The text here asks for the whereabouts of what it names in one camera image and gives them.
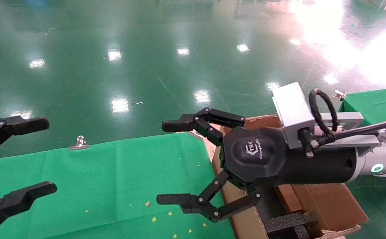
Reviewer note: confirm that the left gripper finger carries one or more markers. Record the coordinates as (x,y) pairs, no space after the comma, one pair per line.
(10,204)
(23,126)

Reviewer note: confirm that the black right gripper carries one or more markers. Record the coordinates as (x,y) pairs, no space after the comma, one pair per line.
(262,166)

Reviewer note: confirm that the small brown cardboard box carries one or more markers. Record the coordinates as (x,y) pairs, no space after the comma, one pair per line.
(287,197)

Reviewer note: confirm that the large open cardboard carton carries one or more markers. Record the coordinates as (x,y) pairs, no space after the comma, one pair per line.
(339,202)

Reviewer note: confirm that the light plywood board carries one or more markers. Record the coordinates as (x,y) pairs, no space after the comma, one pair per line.
(209,149)

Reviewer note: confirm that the silver binder clip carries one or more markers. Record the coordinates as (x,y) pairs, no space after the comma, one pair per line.
(79,143)
(195,135)
(340,95)

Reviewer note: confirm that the black foam insert block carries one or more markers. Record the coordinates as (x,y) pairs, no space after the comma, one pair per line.
(289,220)

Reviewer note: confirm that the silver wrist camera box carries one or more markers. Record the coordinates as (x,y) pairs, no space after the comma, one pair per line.
(292,113)

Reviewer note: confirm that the silver camera mount bracket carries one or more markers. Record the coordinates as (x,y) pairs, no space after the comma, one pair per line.
(348,117)

